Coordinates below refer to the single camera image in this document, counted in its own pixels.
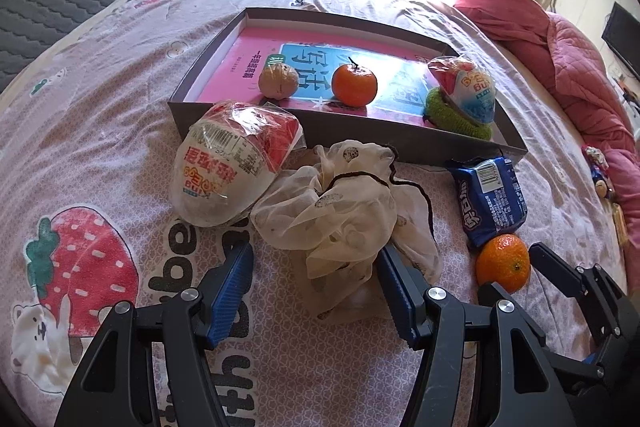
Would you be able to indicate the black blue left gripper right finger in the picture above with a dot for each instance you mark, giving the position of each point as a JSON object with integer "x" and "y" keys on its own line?
{"x": 514, "y": 383}

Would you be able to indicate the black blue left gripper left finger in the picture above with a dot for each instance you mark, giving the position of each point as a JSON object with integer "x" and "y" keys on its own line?
{"x": 114, "y": 383}

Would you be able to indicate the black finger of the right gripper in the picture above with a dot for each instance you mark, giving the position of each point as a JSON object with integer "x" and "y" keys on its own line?
{"x": 570, "y": 281}
{"x": 520, "y": 321}

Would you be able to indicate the blue red snack bag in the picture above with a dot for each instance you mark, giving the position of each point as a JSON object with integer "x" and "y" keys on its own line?
{"x": 466, "y": 86}

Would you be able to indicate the orange tangerine with stem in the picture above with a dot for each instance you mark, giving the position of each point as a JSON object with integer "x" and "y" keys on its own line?
{"x": 354, "y": 85}

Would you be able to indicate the brown walnut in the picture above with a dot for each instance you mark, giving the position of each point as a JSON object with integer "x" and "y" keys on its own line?
{"x": 278, "y": 81}

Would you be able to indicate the orange tangerine near blue packet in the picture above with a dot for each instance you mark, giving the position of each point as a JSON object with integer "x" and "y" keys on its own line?
{"x": 503, "y": 260}

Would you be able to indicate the blue snack packet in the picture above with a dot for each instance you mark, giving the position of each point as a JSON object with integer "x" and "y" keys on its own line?
{"x": 490, "y": 198}

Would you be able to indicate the small stuffed doll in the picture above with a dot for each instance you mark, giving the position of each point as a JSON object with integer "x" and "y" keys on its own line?
{"x": 598, "y": 166}

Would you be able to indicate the pink strawberry bed sheet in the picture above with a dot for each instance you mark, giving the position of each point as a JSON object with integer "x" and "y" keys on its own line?
{"x": 87, "y": 146}

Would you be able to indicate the grey shallow cardboard box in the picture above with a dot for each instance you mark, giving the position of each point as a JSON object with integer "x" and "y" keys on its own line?
{"x": 420, "y": 145}

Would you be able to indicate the pink blue book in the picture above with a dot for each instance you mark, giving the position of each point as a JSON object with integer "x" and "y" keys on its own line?
{"x": 401, "y": 70}

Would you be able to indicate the red white snack bag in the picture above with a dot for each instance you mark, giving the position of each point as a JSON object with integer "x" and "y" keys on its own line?
{"x": 229, "y": 158}

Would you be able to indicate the black flat television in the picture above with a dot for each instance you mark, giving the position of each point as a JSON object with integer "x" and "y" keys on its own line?
{"x": 622, "y": 35}

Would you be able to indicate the pink quilted blanket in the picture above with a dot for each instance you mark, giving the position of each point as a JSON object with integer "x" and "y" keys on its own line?
{"x": 571, "y": 69}

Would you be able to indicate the white mesh drawstring bag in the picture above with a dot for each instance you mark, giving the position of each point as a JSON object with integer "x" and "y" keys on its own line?
{"x": 333, "y": 217}

